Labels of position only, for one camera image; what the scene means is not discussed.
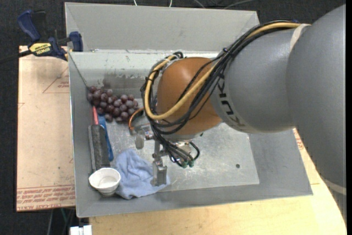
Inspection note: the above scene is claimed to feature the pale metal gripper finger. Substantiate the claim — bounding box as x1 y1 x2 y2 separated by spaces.
150 160 169 188
134 125 152 150

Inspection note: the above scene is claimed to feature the light blue cloth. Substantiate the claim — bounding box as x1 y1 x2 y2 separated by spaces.
113 148 172 200

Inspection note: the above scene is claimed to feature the blue and red tool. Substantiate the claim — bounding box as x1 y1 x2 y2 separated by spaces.
91 105 114 162

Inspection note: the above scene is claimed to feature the grey metal bin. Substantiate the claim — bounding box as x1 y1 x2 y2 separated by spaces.
64 2 314 218

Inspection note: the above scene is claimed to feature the dark grey flat block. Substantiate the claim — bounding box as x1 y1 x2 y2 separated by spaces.
87 123 112 172

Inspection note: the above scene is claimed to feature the dark red grape bunch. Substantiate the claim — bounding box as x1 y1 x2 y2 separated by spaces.
86 85 140 123

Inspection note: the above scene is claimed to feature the white paper cup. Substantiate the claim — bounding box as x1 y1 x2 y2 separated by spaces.
88 167 122 197

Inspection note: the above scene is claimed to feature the brown cardboard board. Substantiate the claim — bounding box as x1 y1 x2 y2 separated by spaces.
15 45 76 213

